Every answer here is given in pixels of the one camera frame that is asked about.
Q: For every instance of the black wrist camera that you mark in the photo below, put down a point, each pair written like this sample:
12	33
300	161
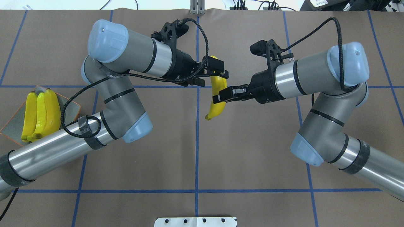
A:
271	51
170	32

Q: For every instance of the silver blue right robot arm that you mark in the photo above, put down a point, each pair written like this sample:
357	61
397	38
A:
320	137

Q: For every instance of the yellow banana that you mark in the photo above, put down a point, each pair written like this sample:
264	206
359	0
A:
218	84
53	112
30	116
41	118

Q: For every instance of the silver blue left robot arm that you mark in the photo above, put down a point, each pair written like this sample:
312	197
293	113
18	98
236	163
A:
115	53

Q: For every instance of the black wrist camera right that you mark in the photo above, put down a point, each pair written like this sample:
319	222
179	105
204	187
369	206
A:
271	51

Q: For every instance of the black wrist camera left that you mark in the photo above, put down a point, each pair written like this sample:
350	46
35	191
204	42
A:
170	32

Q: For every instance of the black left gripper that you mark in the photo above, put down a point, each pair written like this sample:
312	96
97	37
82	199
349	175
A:
182	65

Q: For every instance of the aluminium frame post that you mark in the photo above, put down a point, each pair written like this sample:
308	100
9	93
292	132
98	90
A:
197	7

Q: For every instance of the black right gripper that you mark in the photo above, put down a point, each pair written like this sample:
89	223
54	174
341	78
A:
264	86

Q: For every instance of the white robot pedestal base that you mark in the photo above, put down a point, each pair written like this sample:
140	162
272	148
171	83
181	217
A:
196	222

